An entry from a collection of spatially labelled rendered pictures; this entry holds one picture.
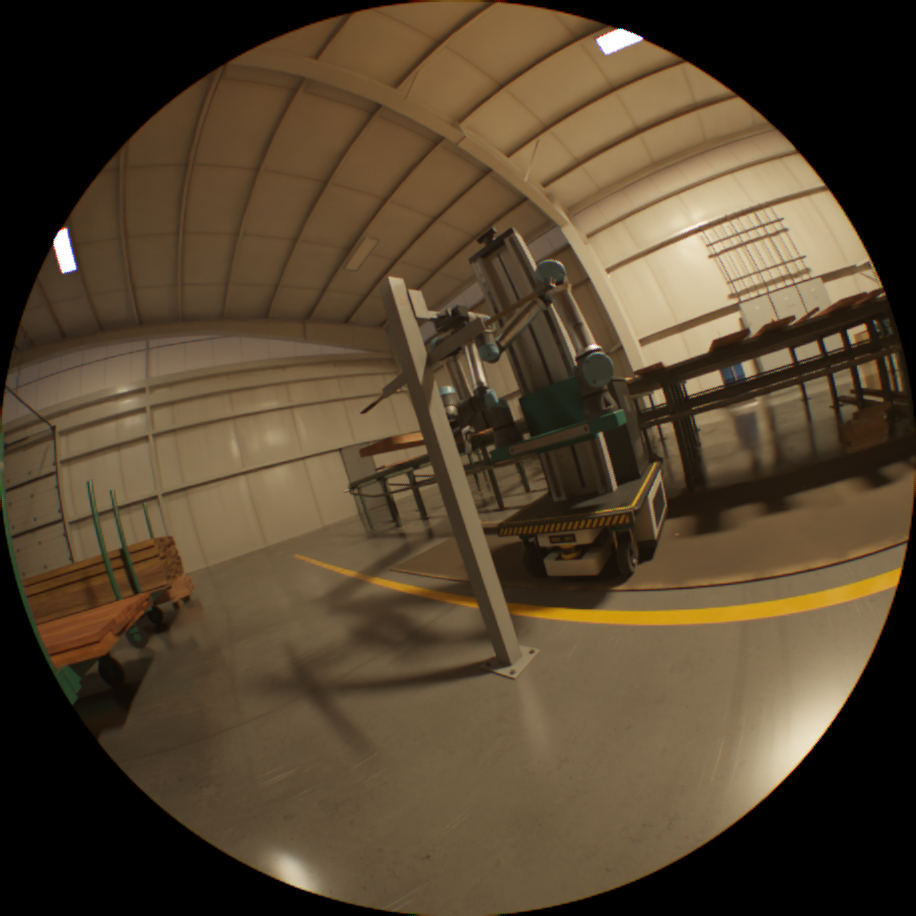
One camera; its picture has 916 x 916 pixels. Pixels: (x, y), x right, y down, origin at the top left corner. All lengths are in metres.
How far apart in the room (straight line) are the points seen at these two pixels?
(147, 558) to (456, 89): 7.65
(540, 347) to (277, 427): 8.59
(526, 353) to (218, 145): 6.62
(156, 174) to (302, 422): 7.84
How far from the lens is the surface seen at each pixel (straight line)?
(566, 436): 1.31
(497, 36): 6.76
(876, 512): 1.66
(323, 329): 11.26
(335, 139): 6.96
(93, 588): 3.20
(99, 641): 1.45
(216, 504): 9.00
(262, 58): 5.92
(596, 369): 1.14
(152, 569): 2.95
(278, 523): 9.06
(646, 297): 8.47
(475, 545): 0.88
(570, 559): 1.37
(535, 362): 1.63
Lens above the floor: 0.70
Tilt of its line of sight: level
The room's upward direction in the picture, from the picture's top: 18 degrees counter-clockwise
